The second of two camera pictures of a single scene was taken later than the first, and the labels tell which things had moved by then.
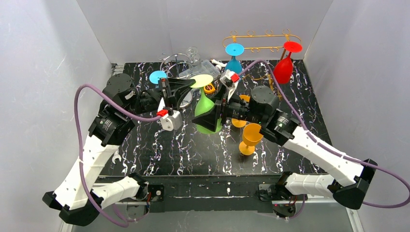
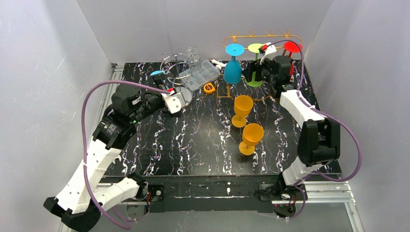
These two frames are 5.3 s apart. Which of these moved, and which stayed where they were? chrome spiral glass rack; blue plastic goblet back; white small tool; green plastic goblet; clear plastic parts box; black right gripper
Moved: green plastic goblet; black right gripper
Stayed: chrome spiral glass rack; white small tool; clear plastic parts box; blue plastic goblet back
